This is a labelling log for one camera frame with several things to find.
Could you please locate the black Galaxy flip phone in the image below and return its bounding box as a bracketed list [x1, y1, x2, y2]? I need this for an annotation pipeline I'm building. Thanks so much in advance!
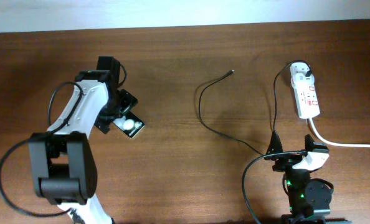
[113, 111, 145, 139]

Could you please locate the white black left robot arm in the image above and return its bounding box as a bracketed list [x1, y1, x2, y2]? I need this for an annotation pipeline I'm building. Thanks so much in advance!
[29, 56, 145, 223]

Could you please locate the white power strip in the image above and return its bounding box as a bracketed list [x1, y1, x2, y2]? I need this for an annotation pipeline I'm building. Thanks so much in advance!
[289, 62, 321, 119]

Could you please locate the white charger adapter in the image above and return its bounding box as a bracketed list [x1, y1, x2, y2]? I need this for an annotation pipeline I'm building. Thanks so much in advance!
[290, 62, 315, 88]

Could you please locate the black charger cable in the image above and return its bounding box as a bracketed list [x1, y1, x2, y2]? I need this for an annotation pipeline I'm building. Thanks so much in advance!
[198, 59, 313, 156]

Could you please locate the white power strip cord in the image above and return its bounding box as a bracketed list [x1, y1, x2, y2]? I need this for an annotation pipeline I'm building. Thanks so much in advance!
[306, 117, 370, 149]

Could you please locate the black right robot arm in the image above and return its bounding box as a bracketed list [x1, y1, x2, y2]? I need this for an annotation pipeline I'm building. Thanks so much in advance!
[265, 131, 351, 224]

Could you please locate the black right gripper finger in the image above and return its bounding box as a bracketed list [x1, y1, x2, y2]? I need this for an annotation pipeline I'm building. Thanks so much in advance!
[264, 131, 283, 161]
[305, 134, 328, 152]

